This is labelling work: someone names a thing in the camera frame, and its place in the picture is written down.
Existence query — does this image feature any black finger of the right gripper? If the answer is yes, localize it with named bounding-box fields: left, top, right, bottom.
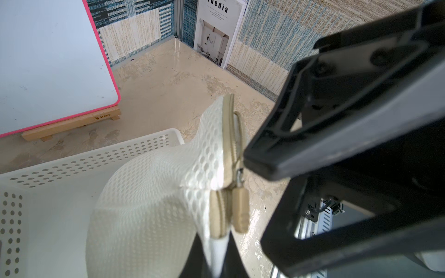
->
left=261, top=173, right=445, bottom=277

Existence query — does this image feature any white mesh laundry bag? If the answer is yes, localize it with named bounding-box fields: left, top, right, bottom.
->
left=86, top=94, right=250, bottom=278

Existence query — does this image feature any pink framed whiteboard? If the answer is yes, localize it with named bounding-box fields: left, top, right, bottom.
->
left=1, top=1, right=121, bottom=136

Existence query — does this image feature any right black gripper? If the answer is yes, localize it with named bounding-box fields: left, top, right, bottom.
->
left=244, top=1, right=445, bottom=222

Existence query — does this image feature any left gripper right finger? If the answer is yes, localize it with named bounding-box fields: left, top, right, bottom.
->
left=221, top=232, right=249, bottom=278

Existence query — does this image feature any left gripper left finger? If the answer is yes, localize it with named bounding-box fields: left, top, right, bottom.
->
left=179, top=234, right=212, bottom=278

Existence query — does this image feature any white Inedia wall calendar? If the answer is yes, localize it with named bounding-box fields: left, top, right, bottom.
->
left=194, top=0, right=248, bottom=68

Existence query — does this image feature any wooden whiteboard stand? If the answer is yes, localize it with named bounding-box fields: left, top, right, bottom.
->
left=22, top=106, right=122, bottom=141

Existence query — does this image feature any white perforated plastic basket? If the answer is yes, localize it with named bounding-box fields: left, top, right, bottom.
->
left=1, top=129, right=184, bottom=278

